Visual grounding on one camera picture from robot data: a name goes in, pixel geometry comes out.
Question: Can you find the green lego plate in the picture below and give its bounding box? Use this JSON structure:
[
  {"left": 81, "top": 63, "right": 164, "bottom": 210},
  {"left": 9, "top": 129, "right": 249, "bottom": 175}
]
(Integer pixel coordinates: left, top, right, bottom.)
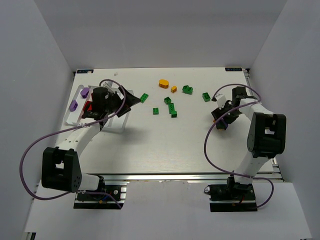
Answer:
[{"left": 140, "top": 93, "right": 149, "bottom": 103}]

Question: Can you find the red arched lego brick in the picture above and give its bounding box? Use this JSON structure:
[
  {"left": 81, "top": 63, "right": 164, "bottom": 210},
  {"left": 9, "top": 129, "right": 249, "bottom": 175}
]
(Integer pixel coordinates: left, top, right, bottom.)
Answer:
[{"left": 83, "top": 101, "right": 92, "bottom": 112}]

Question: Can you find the purple rounded lego brick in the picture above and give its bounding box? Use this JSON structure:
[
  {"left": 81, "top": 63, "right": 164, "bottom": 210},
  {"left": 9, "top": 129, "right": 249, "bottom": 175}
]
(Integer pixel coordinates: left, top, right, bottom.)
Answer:
[{"left": 80, "top": 87, "right": 90, "bottom": 99}]

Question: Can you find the green number three lego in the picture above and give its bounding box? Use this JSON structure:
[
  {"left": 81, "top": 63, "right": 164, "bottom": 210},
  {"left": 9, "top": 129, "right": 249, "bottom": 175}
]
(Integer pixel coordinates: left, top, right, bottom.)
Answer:
[{"left": 202, "top": 92, "right": 211, "bottom": 102}]

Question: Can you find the yellow rounded lego brick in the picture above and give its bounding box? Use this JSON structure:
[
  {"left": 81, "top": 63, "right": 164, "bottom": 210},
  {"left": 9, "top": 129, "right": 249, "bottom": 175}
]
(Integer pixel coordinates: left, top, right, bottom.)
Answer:
[{"left": 158, "top": 79, "right": 170, "bottom": 89}]

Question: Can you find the small yellow lego brick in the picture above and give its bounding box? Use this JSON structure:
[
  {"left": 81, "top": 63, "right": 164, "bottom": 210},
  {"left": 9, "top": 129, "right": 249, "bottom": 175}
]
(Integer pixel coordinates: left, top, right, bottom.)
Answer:
[{"left": 170, "top": 86, "right": 177, "bottom": 93}]

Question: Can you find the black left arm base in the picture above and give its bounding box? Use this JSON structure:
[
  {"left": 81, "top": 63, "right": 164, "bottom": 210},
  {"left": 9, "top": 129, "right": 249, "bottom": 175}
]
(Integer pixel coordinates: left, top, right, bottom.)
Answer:
[{"left": 73, "top": 181, "right": 128, "bottom": 210}]

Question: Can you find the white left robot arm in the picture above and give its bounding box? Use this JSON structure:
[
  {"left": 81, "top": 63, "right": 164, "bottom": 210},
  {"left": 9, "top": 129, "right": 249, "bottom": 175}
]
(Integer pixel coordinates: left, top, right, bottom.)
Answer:
[{"left": 41, "top": 86, "right": 141, "bottom": 193}]

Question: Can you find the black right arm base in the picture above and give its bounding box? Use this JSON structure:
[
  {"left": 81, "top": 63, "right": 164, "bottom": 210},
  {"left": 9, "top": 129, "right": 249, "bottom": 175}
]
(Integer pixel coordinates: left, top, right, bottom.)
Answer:
[{"left": 203, "top": 184, "right": 258, "bottom": 213}]

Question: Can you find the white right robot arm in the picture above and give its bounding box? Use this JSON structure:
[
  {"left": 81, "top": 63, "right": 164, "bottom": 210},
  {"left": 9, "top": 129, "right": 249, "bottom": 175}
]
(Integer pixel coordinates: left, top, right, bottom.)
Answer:
[{"left": 211, "top": 83, "right": 287, "bottom": 188}]

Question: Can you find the white divided sorting tray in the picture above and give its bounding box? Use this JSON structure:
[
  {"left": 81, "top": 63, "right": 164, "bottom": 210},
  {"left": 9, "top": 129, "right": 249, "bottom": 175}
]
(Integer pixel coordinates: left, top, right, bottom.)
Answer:
[{"left": 63, "top": 84, "right": 130, "bottom": 133}]

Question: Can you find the green square flat lego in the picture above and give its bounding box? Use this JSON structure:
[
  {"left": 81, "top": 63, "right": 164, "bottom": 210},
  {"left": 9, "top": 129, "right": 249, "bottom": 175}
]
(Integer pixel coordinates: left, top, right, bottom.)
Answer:
[{"left": 152, "top": 107, "right": 159, "bottom": 115}]

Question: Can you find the green square lego brick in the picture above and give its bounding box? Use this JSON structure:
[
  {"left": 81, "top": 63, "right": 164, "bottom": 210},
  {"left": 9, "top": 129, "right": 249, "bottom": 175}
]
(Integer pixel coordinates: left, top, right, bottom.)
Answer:
[{"left": 164, "top": 97, "right": 172, "bottom": 105}]

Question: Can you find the green hollow lego brick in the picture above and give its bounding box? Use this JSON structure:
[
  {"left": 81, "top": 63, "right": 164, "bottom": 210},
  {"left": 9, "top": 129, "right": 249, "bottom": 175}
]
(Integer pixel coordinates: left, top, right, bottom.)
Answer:
[{"left": 182, "top": 85, "right": 193, "bottom": 95}]

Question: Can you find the green long lego brick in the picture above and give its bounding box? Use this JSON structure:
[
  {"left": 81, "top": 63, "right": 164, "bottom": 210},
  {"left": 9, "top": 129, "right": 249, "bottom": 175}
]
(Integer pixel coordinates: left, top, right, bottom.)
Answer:
[{"left": 168, "top": 103, "right": 178, "bottom": 118}]

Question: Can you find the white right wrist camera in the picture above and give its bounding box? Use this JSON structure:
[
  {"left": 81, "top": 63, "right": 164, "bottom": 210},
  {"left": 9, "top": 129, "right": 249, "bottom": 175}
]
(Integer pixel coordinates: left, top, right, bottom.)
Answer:
[{"left": 211, "top": 93, "right": 227, "bottom": 109}]

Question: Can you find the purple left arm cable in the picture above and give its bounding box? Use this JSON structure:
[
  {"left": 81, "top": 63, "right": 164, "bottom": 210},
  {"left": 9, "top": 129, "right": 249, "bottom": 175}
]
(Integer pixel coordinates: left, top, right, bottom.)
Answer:
[{"left": 19, "top": 79, "right": 127, "bottom": 210}]

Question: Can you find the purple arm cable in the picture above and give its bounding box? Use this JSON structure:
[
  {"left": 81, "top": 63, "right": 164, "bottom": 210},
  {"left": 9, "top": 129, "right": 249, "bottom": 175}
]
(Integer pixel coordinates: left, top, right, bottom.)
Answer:
[
  {"left": 19, "top": 79, "right": 127, "bottom": 210},
  {"left": 203, "top": 83, "right": 274, "bottom": 209}
]

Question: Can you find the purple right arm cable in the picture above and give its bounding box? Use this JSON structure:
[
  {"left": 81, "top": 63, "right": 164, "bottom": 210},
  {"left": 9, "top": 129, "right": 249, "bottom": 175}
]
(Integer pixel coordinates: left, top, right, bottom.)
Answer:
[{"left": 203, "top": 83, "right": 274, "bottom": 209}]

